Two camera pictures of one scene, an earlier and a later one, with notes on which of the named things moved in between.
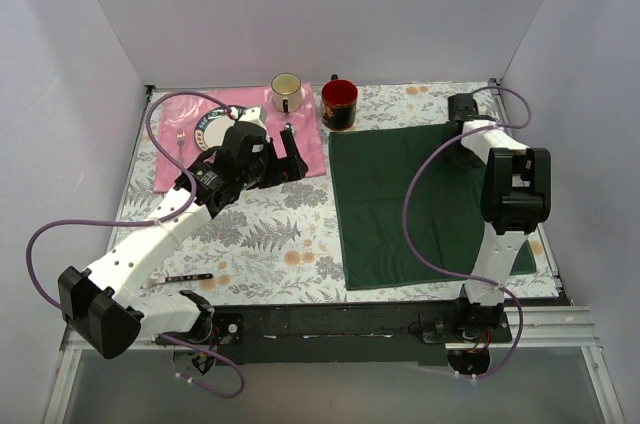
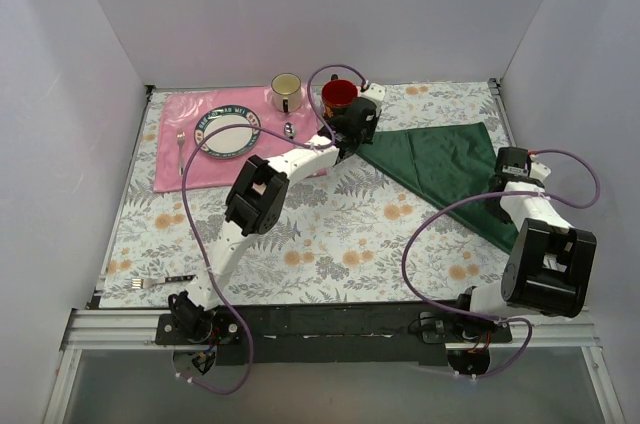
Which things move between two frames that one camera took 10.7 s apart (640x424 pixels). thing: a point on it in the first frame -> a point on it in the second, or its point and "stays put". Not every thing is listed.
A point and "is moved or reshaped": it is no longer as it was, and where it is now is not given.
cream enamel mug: x=286 y=92 stays put
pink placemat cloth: x=182 y=110 stays put
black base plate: x=349 y=334 stays put
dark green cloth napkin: x=373 y=169 is moved or reshaped
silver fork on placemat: x=180 y=138 stays put
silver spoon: x=289 y=126 stays put
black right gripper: x=463 y=107 -> x=498 y=196
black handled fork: x=157 y=281 stays put
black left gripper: x=279 y=170 -> x=333 y=120
